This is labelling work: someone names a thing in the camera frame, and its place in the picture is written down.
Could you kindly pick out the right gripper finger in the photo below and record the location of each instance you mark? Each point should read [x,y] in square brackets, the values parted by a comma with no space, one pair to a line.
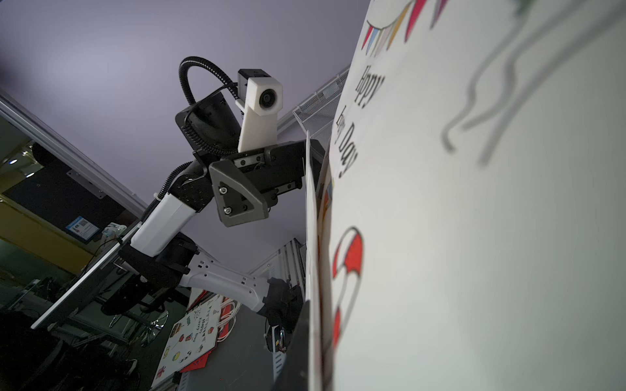
[294,374]

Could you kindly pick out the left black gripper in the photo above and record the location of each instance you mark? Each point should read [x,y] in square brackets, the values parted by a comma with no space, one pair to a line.
[248,185]

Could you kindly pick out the white paper bag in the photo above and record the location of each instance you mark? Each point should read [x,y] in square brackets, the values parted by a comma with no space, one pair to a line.
[471,233]

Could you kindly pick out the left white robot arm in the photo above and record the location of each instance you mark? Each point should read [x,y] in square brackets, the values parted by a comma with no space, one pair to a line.
[182,242]

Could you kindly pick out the flat paper bags stack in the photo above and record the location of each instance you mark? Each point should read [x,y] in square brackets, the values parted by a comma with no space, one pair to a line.
[191,337]

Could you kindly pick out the white wire basket on left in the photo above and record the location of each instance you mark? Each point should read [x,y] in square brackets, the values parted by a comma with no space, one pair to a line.
[315,115]

